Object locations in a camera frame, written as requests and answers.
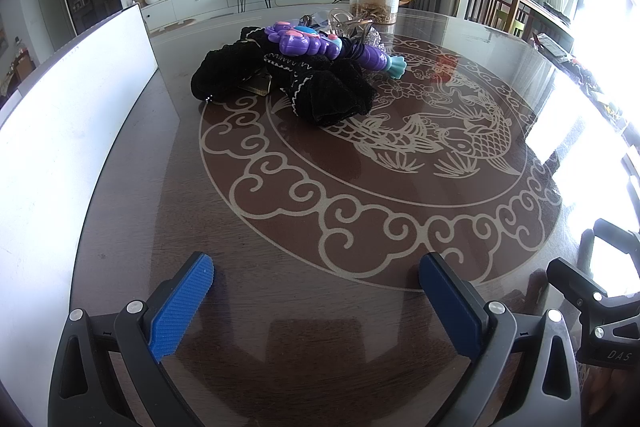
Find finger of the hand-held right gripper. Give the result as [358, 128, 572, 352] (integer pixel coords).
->
[592, 218, 640, 258]
[546, 258, 626, 333]

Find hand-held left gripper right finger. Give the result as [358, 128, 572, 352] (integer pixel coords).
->
[419, 252, 583, 427]

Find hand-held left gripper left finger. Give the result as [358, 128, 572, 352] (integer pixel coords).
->
[47, 252, 216, 427]

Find black knitted cloth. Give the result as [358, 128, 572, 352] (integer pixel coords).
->
[191, 26, 378, 125]

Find silver sequin pouch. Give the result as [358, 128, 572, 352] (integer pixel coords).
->
[357, 24, 383, 48]

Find purple toy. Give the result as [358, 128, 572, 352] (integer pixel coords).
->
[265, 22, 407, 80]

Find clear safety glasses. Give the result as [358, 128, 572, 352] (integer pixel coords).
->
[327, 8, 373, 40]

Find white board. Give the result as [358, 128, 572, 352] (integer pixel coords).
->
[0, 3, 160, 408]

